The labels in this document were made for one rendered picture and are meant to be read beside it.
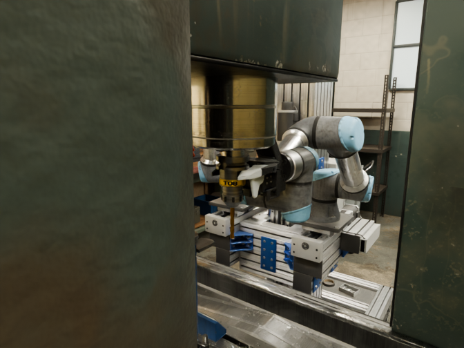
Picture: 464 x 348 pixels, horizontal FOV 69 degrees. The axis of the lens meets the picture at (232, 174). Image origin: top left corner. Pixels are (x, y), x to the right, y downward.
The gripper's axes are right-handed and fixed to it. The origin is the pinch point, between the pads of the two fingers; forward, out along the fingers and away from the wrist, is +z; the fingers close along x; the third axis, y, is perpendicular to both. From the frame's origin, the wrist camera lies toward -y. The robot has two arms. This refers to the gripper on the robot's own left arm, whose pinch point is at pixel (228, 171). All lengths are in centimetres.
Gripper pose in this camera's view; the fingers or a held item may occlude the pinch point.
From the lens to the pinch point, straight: 63.7
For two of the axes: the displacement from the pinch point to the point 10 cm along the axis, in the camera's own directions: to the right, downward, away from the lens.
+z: -6.0, 1.6, -7.9
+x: -8.0, -1.2, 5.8
